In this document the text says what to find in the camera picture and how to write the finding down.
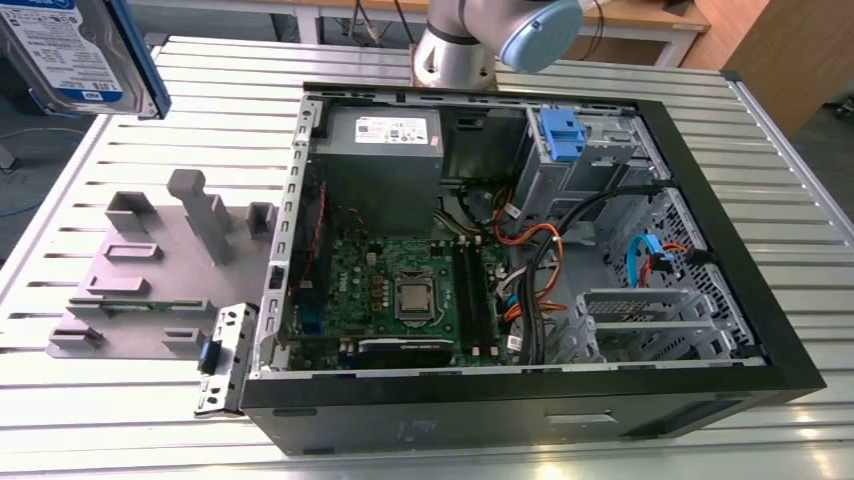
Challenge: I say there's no hard disk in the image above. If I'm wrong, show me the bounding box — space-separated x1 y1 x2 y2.
0 0 173 121

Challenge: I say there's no grey metal disk bay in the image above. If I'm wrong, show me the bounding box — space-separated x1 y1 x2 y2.
570 287 762 365

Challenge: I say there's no CPU in socket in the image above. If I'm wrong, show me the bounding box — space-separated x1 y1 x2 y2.
390 269 446 329

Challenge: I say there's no black RAM slot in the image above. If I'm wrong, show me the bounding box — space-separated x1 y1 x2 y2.
451 234 480 357
468 234 500 356

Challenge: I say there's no green motherboard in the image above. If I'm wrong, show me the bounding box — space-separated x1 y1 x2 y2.
286 234 523 371

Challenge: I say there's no grey power supply unit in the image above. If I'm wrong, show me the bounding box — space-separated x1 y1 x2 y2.
312 107 446 240

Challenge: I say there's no black graphics card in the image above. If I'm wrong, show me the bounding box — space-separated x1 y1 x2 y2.
338 337 456 370

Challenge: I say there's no grey metal drive cage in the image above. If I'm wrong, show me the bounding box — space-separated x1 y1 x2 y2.
512 104 671 237

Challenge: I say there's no blue drive cage latch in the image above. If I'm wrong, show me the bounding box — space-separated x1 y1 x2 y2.
538 107 588 163

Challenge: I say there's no black PC case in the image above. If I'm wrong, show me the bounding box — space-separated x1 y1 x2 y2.
239 82 827 457

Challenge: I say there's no grey parts rack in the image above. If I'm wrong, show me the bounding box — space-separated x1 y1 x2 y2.
45 168 282 361

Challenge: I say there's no green RAM stick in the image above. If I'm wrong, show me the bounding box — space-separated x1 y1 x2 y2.
99 299 201 314

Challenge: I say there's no wooden desk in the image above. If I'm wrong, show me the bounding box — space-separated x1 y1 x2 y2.
579 0 713 70

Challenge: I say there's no wooden cabinet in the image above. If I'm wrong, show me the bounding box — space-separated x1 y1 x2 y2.
722 0 854 137

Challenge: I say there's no orange power wire bundle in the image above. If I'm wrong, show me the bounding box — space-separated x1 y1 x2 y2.
491 187 570 324

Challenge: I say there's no black cable bundle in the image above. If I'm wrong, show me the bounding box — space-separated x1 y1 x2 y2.
516 183 668 365

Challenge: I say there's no blue data wire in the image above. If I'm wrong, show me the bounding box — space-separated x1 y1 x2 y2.
624 233 673 291

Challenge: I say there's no silver slot bracket, blue latch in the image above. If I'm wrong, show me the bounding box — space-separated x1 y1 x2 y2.
192 301 262 419

